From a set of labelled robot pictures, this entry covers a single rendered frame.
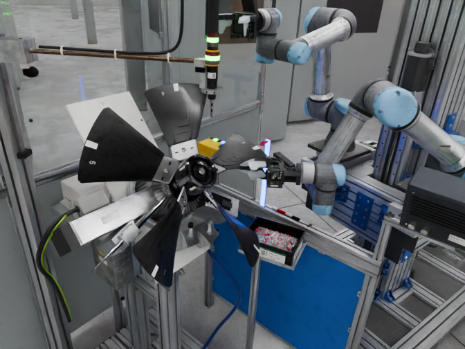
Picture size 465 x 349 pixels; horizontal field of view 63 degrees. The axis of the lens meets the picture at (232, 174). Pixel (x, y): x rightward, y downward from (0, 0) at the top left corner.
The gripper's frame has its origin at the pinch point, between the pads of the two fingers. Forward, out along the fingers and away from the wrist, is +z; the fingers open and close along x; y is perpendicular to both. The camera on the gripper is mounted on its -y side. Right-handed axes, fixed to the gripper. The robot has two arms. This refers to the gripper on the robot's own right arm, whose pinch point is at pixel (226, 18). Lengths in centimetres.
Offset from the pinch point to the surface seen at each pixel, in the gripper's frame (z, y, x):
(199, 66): 10.8, 13.3, 2.5
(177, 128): 10.8, 35.3, 11.7
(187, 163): 21.4, 40.7, -0.4
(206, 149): -28, 61, 25
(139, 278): 16, 108, 31
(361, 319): -16, 111, -59
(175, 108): 6.7, 30.0, 15.5
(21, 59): 36, 14, 52
